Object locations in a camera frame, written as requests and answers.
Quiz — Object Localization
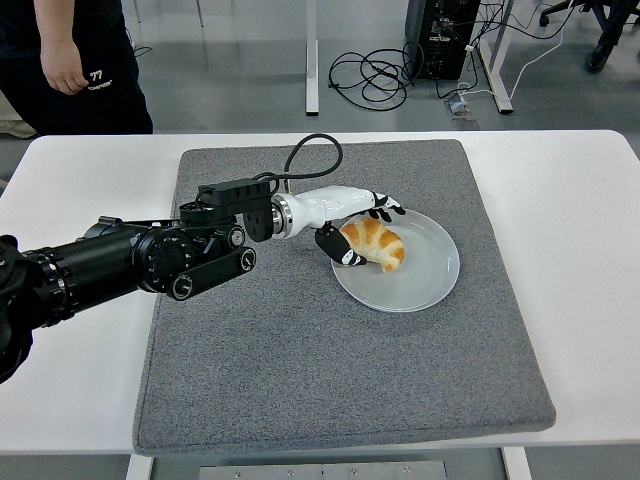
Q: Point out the white desk leg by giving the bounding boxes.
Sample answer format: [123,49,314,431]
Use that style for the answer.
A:
[304,0,320,118]

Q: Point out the grey metal plate with screws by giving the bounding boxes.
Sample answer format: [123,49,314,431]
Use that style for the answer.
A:
[198,460,449,480]

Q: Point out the golden croissant bread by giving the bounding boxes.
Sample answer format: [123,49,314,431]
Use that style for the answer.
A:
[339,216,405,274]

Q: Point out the floor socket box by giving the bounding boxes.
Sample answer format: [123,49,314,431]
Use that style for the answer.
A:
[443,97,479,132]

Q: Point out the thin black power cable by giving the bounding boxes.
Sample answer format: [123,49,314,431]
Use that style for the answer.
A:
[434,0,569,101]

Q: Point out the black computer tower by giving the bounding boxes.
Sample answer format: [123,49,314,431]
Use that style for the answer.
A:
[404,0,482,82]

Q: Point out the person's hand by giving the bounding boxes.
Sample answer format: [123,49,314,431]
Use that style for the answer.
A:
[42,52,88,96]

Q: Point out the white desk frame foot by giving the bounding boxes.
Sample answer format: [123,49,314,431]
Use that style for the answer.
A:
[474,0,516,115]

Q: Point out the thin black floor cable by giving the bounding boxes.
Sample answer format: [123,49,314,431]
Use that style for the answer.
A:
[124,22,153,62]

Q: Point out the person in dark clothing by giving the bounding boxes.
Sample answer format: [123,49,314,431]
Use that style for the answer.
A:
[0,0,154,135]

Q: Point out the white floor cable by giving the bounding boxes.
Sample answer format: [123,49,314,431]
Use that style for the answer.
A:
[457,0,576,101]

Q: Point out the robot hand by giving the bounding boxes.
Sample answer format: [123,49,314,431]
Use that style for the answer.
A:
[288,185,407,270]

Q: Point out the seated person's leg and shoe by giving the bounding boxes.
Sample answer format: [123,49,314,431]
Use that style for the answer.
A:
[584,0,640,74]

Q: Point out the grey round plate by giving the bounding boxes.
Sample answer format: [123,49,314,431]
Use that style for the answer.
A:
[330,207,461,314]

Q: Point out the grey fabric mat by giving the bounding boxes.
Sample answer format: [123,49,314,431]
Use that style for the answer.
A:
[132,138,558,457]

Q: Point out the white table leg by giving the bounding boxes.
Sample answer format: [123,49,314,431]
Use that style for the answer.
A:
[502,446,532,480]
[125,454,154,480]

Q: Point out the coiled black floor cable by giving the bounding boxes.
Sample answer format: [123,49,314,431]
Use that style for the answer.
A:
[328,39,426,112]

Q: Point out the black office chair base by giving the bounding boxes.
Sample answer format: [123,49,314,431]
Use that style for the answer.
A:
[538,0,581,28]

